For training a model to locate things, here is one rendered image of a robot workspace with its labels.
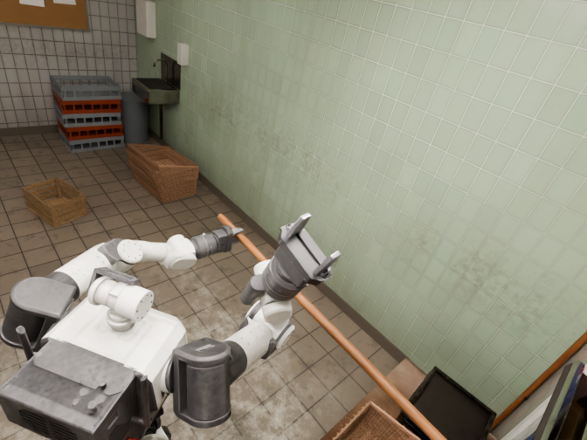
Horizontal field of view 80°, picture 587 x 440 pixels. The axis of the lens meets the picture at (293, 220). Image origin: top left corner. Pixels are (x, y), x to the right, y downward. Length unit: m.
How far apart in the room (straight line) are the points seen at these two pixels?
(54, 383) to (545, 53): 2.01
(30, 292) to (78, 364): 0.22
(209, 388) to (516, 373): 1.93
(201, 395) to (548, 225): 1.70
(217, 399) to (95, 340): 0.28
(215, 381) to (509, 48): 1.81
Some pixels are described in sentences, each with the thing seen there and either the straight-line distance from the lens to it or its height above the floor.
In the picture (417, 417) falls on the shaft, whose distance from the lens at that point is 1.11.
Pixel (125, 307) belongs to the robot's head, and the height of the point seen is 1.49.
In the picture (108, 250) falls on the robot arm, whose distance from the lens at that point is 1.11.
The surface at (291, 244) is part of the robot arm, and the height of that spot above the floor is 1.69.
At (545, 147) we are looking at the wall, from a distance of 1.97.
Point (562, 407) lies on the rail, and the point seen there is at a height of 1.44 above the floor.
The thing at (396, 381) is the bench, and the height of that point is 0.58.
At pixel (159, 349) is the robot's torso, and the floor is 1.39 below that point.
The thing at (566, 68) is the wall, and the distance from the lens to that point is 1.95.
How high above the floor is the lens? 2.07
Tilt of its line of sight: 33 degrees down
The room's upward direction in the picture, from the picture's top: 14 degrees clockwise
